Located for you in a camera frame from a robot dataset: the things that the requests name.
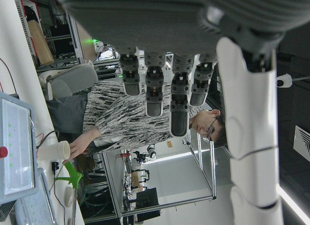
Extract ceiling light strip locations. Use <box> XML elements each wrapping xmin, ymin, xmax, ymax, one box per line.
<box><xmin>277</xmin><ymin>186</ymin><xmax>310</xmax><ymax>224</ymax></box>

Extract black monitor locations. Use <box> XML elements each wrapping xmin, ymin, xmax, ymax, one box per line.
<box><xmin>136</xmin><ymin>187</ymin><xmax>162</xmax><ymax>220</ymax></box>

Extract person's bare forearm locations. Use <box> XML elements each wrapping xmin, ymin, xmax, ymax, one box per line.
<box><xmin>79</xmin><ymin>127</ymin><xmax>101</xmax><ymax>149</ymax></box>

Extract white paper cup stack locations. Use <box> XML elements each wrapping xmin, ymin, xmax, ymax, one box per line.
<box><xmin>38</xmin><ymin>140</ymin><xmax>71</xmax><ymax>160</ymax></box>

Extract thin metal rod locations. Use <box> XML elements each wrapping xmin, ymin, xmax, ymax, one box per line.
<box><xmin>72</xmin><ymin>187</ymin><xmax>78</xmax><ymax>225</ymax></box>

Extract grey and white robot hand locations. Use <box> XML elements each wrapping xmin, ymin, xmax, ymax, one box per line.
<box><xmin>52</xmin><ymin>0</ymin><xmax>310</xmax><ymax>225</ymax></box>

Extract aluminium profile frame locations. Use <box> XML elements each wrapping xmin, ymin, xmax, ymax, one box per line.
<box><xmin>186</xmin><ymin>132</ymin><xmax>217</xmax><ymax>200</ymax></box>

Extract person in black-white sweater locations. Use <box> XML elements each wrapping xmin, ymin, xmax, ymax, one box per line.
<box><xmin>46</xmin><ymin>79</ymin><xmax>228</xmax><ymax>161</ymax></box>

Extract red and brown pendant wires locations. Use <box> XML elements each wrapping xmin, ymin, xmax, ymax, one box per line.
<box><xmin>35</xmin><ymin>130</ymin><xmax>57</xmax><ymax>149</ymax></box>

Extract white security camera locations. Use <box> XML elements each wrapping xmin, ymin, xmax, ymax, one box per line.
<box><xmin>275</xmin><ymin>74</ymin><xmax>293</xmax><ymax>89</ymax></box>

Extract brown cardboard sheet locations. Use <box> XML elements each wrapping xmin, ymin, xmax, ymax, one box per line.
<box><xmin>28</xmin><ymin>20</ymin><xmax>55</xmax><ymax>65</ymax></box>

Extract grey office chair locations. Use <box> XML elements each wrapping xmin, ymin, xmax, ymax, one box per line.
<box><xmin>38</xmin><ymin>63</ymin><xmax>99</xmax><ymax>100</ymax></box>

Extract green plastic clamp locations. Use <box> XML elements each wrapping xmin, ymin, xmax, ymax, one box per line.
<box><xmin>54</xmin><ymin>161</ymin><xmax>84</xmax><ymax>189</ymax></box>

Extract black cable from switch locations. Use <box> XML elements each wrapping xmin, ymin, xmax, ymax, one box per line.
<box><xmin>53</xmin><ymin>170</ymin><xmax>74</xmax><ymax>225</ymax></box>

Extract person's bare hand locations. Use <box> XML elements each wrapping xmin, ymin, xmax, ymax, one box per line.
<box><xmin>62</xmin><ymin>137</ymin><xmax>91</xmax><ymax>163</ymax></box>

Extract red and white rack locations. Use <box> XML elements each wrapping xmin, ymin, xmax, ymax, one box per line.
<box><xmin>15</xmin><ymin>0</ymin><xmax>41</xmax><ymax>66</ymax></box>

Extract white ceiling air vent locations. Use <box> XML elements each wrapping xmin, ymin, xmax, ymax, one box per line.
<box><xmin>293</xmin><ymin>125</ymin><xmax>310</xmax><ymax>160</ymax></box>

